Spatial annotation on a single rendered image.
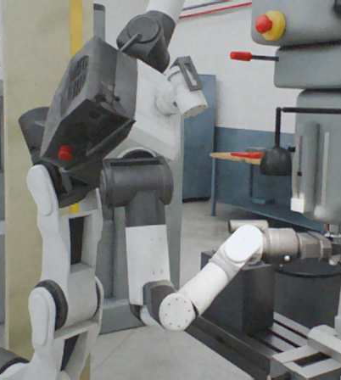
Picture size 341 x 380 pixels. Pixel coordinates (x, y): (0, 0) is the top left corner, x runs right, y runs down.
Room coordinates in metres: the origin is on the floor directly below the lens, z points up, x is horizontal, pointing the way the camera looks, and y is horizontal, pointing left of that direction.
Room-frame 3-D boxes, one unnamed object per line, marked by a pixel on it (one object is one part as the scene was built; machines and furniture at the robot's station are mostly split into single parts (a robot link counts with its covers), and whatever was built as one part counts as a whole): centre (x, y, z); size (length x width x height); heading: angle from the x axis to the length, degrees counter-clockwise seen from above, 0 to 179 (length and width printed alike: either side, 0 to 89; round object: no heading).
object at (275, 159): (1.23, -0.16, 1.47); 0.07 x 0.07 x 0.06
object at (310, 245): (1.36, -0.24, 1.24); 0.13 x 0.12 x 0.10; 12
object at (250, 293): (1.66, -0.10, 1.04); 0.22 x 0.12 x 0.20; 34
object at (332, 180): (1.38, -0.33, 1.47); 0.21 x 0.19 x 0.32; 34
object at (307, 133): (1.32, -0.24, 1.44); 0.04 x 0.04 x 0.21; 34
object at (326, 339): (1.29, -0.32, 1.03); 0.12 x 0.06 x 0.04; 34
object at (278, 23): (1.25, -0.14, 1.76); 0.06 x 0.02 x 0.06; 34
